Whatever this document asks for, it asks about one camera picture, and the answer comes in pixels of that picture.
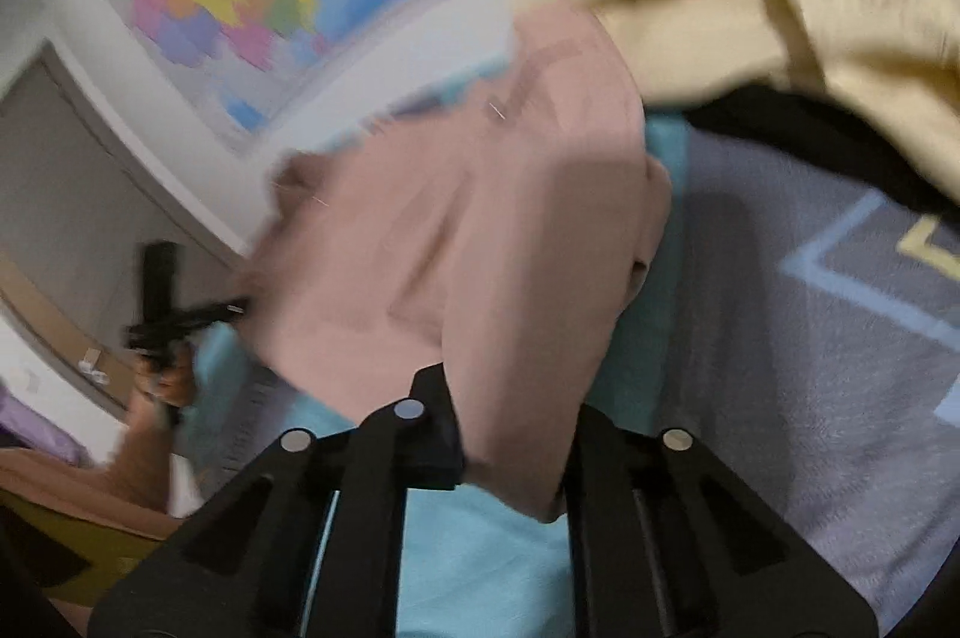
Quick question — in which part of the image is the purple cloth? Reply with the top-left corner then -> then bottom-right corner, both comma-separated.
0,383 -> 83,467

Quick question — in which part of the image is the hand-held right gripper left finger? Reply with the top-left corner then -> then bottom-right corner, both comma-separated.
88,365 -> 467,638

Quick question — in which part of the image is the person's pink knit clothing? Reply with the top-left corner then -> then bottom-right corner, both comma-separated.
0,447 -> 177,538

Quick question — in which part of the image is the person's left forearm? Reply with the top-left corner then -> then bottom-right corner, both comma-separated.
105,398 -> 192,511

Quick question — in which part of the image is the pink hoodie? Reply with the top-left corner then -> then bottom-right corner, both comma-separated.
244,1 -> 672,525

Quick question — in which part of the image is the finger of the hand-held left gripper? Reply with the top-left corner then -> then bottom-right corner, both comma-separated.
178,300 -> 248,332

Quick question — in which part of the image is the teal grey patterned bed sheet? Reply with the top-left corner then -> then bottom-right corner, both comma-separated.
172,46 -> 960,638

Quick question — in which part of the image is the grey wooden door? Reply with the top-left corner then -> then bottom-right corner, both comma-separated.
0,42 -> 248,422

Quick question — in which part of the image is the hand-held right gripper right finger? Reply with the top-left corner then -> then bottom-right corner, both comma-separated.
562,402 -> 878,638

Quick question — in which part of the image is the person's left hand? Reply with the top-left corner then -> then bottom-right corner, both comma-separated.
133,349 -> 197,418

